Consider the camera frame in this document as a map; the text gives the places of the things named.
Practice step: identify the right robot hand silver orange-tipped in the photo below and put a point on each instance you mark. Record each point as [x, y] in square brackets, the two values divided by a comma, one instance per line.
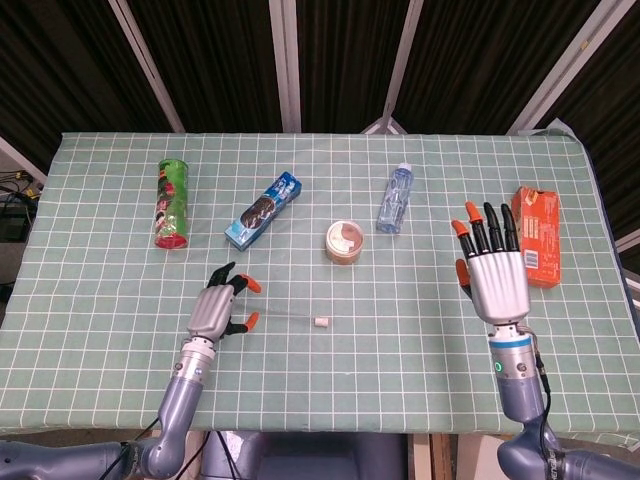
[500, 285]

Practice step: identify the black equipment box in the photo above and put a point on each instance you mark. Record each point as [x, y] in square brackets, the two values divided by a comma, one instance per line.
[15, 226]

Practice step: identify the white metal frame post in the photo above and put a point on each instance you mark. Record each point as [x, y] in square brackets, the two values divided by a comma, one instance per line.
[562, 65]
[402, 65]
[147, 65]
[286, 65]

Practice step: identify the left robot arm grey-blue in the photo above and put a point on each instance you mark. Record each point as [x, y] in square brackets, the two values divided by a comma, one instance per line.
[177, 400]

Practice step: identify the white metal frame rail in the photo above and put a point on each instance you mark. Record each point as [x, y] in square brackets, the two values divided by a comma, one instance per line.
[20, 157]

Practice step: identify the blue cookie box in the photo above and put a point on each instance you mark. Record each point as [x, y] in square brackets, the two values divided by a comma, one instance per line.
[262, 212]

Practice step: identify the round brown lidded cup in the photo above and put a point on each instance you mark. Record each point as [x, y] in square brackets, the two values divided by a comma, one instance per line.
[345, 242]

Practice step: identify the right robot arm grey-blue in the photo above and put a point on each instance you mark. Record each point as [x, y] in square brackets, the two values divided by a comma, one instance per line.
[520, 395]

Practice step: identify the thin clear stick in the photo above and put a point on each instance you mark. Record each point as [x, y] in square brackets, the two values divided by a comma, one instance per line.
[285, 315]

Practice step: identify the green checkered tablecloth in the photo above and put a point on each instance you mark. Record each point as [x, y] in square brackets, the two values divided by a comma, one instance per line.
[320, 375]

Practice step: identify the green chips can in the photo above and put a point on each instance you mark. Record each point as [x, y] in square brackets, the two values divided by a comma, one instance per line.
[172, 205]

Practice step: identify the left robot hand silver orange-tipped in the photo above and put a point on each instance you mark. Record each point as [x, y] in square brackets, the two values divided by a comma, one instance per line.
[212, 312]

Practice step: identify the orange cardboard box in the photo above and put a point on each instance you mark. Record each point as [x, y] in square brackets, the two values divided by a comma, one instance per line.
[542, 240]

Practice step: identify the wooden table frame board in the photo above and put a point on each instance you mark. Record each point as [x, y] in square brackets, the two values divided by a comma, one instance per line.
[442, 457]

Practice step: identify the clear plastic water bottle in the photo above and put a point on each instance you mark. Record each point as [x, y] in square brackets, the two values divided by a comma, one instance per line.
[396, 200]

